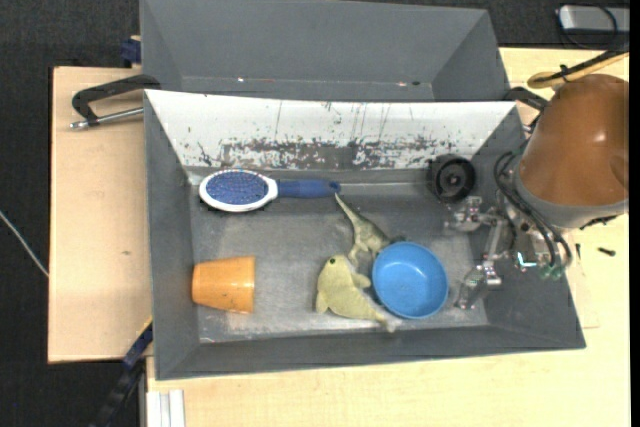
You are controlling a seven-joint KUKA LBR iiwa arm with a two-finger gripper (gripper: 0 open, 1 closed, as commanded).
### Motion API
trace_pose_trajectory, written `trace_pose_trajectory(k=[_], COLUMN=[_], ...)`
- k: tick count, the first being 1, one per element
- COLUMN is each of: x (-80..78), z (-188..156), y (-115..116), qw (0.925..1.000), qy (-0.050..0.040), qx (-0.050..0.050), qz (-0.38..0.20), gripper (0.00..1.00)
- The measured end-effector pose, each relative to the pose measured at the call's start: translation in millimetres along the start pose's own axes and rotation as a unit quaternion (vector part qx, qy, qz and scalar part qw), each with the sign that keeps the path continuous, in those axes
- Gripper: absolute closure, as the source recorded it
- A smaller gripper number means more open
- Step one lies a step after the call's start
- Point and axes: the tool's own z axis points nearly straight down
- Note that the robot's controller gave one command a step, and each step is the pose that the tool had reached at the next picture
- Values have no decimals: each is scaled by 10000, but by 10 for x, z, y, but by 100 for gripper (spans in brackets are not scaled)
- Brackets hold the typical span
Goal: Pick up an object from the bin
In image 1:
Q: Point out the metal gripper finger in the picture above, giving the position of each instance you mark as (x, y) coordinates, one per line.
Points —
(467, 215)
(477, 282)

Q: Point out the black round ribbed cap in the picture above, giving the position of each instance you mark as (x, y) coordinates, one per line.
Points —
(452, 177)

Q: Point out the blue plastic bowl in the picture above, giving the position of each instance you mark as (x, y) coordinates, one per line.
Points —
(410, 282)

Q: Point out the green toy dinosaur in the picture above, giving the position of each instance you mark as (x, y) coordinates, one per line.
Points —
(367, 235)

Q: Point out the pale green plush whale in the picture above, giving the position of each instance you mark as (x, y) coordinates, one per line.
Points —
(342, 290)

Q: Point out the grey metal bin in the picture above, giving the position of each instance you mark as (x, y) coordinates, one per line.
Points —
(300, 235)

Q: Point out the blue and white hairbrush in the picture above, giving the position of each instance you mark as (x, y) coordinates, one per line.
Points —
(237, 190)

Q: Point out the orange plastic cup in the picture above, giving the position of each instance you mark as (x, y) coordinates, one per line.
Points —
(225, 285)

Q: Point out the pale wood board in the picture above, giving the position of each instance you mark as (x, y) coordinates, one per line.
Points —
(100, 215)

